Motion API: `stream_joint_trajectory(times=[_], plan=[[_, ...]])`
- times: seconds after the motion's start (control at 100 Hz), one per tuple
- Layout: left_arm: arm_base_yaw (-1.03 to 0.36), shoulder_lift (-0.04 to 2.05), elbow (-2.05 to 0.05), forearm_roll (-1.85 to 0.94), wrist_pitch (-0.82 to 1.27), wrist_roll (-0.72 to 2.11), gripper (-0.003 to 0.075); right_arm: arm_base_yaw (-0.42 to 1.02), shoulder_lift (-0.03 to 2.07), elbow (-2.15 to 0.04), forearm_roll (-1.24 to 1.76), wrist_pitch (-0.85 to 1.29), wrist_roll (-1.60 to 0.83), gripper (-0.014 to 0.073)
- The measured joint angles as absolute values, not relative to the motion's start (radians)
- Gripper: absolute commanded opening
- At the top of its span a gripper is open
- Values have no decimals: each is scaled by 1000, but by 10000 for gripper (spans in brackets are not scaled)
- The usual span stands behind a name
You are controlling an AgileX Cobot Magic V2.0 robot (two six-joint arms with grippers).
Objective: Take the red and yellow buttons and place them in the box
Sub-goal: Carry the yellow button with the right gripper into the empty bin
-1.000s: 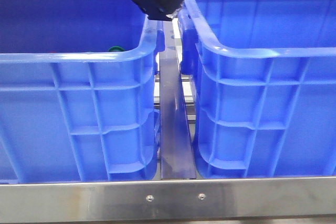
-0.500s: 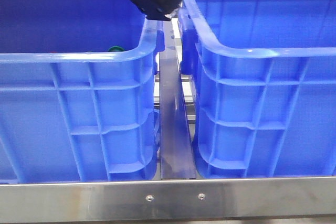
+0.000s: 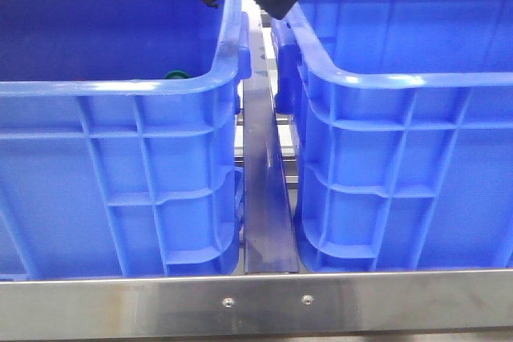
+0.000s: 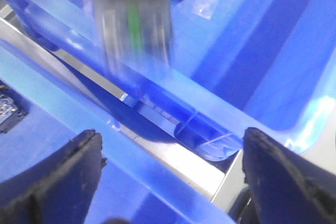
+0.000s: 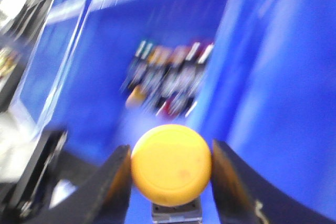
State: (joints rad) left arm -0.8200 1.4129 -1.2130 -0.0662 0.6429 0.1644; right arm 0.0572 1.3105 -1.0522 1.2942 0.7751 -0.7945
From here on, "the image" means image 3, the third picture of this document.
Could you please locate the right blue plastic crate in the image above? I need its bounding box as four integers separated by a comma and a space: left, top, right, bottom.
272, 0, 512, 272

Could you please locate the rail screw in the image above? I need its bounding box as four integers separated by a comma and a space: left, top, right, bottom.
301, 295, 313, 305
222, 297, 235, 308

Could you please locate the steel divider rail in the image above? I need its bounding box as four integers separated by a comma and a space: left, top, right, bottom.
243, 0, 300, 274

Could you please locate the right rail screw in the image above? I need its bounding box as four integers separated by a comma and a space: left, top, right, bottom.
301, 295, 313, 305

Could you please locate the left rail screw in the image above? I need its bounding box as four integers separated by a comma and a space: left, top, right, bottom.
222, 297, 235, 308

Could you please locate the blue plastic crate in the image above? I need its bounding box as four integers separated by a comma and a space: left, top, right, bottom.
1, 0, 251, 281
272, 0, 512, 272

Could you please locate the left blue plastic crate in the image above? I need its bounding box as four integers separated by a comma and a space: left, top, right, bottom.
1, 0, 251, 281

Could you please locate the green push button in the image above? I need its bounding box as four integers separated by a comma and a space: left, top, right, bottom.
164, 70, 191, 80

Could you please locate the steel front shelf rail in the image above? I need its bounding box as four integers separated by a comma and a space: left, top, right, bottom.
1, 270, 512, 340

